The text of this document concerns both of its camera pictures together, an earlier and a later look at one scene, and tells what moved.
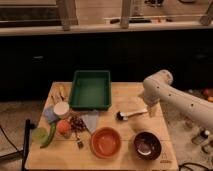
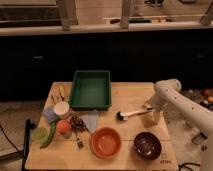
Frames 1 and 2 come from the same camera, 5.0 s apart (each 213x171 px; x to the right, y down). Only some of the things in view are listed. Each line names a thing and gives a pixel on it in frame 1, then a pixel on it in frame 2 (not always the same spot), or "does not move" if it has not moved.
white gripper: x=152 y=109 → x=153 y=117
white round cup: x=61 y=108 does not move
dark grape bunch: x=77 y=124 does not move
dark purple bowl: x=147 y=145 does not move
